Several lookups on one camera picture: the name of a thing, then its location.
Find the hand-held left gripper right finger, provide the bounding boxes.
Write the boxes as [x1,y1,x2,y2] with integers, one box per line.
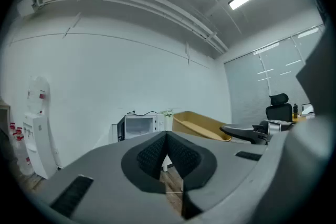
[166,130,269,220]

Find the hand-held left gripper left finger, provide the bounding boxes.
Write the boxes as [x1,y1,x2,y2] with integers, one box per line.
[39,130,182,224]

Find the white microwave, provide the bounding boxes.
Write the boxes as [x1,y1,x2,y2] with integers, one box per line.
[117,113,165,143]

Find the white table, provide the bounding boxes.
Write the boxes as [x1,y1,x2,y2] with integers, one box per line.
[162,153,170,173]

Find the white vase with flowers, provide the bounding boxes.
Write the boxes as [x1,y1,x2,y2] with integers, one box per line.
[160,109,174,132]

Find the white water dispenser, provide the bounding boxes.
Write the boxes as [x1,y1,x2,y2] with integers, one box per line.
[22,112,57,180]

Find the black office chair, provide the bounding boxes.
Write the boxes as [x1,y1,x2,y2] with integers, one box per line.
[265,93,293,123]

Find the gray window blinds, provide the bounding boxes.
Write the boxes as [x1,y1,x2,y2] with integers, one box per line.
[224,24,327,127]

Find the wooden desk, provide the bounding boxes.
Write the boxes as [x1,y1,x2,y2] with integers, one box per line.
[292,112,316,124]

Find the white laptop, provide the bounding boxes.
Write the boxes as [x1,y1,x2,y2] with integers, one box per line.
[301,103,315,115]

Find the clear water jug red label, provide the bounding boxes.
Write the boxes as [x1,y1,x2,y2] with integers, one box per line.
[27,76,51,115]

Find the white ceiling conduit run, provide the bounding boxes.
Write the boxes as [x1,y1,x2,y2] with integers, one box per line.
[31,0,229,55]

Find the black power cable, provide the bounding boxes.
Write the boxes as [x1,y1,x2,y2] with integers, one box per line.
[127,110,159,117]

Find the white wall junction box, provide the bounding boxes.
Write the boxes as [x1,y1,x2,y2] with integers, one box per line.
[16,0,35,17]

